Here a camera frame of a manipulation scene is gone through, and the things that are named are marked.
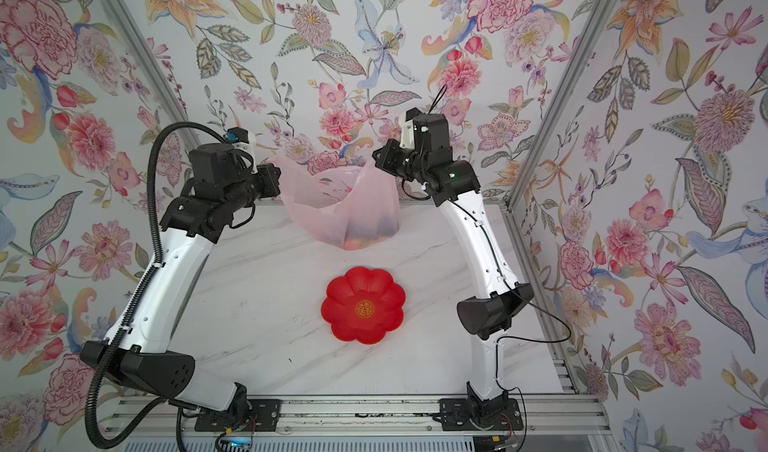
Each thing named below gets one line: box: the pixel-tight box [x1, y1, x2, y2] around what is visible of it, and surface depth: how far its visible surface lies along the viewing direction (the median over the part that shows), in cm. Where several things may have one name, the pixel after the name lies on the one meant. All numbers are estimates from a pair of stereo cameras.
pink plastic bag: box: [266, 155, 400, 249], surface depth 81 cm
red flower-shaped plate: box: [321, 267, 406, 344], surface depth 95 cm
